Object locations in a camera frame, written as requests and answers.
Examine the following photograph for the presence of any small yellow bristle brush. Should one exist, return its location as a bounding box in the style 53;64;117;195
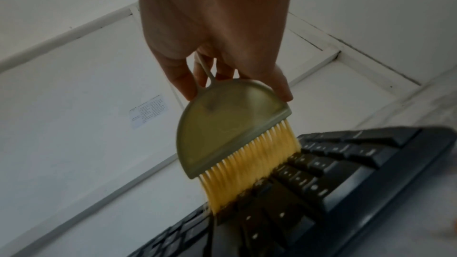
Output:
176;52;303;215

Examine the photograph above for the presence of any person's right hand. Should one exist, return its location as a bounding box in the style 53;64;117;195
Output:
137;0;299;102

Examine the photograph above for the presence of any black computer keyboard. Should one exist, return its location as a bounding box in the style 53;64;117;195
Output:
127;126;457;257

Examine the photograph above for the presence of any white paper label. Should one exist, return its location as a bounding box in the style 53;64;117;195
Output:
129;94;169;130

